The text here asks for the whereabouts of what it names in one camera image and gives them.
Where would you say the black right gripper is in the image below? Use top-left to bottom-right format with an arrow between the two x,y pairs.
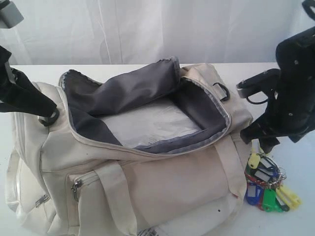
240,31 -> 315,153

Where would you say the colourful key tag bunch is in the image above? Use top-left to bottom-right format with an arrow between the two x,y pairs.
245,140 -> 302,212

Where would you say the cream fabric duffel bag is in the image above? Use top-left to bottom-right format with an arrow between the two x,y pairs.
5,57 -> 252,236

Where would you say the clear plastic bag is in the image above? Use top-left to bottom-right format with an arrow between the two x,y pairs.
101,99 -> 201,148

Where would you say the white paper label tag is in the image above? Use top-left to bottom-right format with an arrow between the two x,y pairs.
137,225 -> 168,236

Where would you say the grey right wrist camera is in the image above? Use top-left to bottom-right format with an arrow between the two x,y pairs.
236,68 -> 281,105

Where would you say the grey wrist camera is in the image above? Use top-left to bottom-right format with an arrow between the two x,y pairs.
0,0 -> 24,29
236,68 -> 281,105

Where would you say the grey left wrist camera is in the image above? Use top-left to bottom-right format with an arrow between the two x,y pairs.
0,0 -> 24,29

